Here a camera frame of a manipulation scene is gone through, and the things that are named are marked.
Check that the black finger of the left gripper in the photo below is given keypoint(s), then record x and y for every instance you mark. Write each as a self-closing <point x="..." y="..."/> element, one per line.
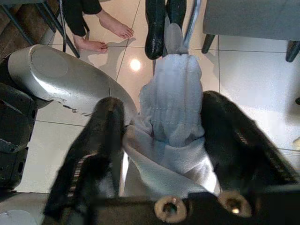
<point x="177" y="11"/>
<point x="154" y="30"/>

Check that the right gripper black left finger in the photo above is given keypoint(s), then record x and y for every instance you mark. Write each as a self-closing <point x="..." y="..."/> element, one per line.
<point x="98" y="140"/>

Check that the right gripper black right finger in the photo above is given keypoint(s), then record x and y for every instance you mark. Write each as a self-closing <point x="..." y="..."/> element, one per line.
<point x="234" y="145"/>

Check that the light grey plastic hanger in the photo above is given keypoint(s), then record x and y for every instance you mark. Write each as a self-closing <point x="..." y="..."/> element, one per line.
<point x="193" y="18"/>

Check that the white knit garment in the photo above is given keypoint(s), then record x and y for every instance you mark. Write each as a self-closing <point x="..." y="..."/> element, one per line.
<point x="173" y="93"/>

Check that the grey fabric ottoman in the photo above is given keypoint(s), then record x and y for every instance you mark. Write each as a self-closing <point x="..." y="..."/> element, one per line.
<point x="246" y="18"/>

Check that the silver robot left leg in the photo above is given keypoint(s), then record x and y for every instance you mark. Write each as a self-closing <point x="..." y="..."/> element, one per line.
<point x="58" y="79"/>

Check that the person legs black trousers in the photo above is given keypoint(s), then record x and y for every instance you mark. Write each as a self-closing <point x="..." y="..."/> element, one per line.
<point x="75" y="16"/>

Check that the dark wooden sideboard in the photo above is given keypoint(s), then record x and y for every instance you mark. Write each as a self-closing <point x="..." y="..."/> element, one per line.
<point x="28" y="25"/>

